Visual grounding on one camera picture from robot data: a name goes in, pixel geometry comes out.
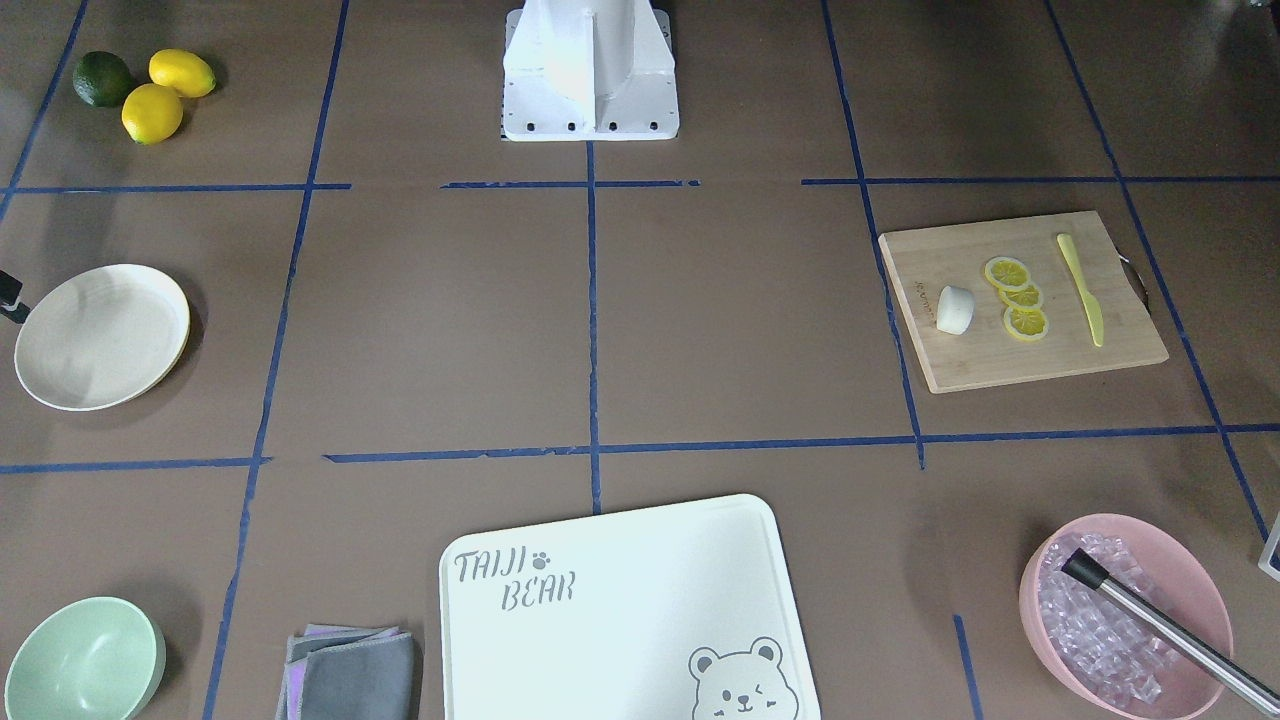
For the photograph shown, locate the white bear tray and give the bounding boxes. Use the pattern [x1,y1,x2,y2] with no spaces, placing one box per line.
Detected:
[439,495,820,719]

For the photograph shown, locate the cream round plate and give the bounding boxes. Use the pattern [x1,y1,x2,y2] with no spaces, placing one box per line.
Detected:
[14,264,191,413]

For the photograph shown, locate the yellow lemon lower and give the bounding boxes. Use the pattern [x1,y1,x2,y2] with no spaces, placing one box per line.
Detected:
[120,83,184,145]

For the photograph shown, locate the yellow lemon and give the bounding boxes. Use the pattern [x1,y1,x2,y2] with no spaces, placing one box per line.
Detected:
[148,47,218,99]
[120,83,184,145]

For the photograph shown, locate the green lime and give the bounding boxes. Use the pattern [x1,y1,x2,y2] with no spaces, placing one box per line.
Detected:
[72,51,136,108]

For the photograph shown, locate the yellow lemon upper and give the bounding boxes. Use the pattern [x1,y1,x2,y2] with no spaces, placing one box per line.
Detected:
[148,47,218,99]

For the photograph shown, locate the green bowl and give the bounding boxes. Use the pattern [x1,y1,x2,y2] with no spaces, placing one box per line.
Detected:
[4,596,166,719]

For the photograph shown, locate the grey purple folded cloths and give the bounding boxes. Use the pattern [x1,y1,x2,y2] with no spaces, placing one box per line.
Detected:
[275,624,417,719]

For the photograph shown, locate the wooden cutting board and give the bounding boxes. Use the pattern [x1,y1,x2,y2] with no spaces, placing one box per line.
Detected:
[879,211,1169,395]

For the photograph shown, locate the lemon slice top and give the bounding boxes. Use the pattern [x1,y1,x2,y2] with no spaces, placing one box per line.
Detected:
[983,256,1032,292]

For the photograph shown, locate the lemon slice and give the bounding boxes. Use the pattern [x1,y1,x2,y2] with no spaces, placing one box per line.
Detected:
[998,282,1043,313]
[983,256,1032,292]
[1002,306,1050,342]

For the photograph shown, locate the lemon slice bottom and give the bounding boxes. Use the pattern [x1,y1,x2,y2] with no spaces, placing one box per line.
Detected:
[1002,306,1050,342]

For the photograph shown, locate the lemon slice middle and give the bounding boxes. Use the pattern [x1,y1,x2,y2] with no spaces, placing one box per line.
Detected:
[998,282,1043,313]

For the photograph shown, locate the yellow plastic knife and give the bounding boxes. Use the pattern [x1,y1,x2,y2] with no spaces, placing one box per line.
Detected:
[1055,233,1105,348]

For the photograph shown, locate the pink bowl with ice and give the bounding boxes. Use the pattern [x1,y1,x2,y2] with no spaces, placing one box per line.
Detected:
[1019,514,1234,719]

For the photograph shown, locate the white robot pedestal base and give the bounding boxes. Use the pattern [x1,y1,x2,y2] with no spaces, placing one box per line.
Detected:
[500,1,681,142]

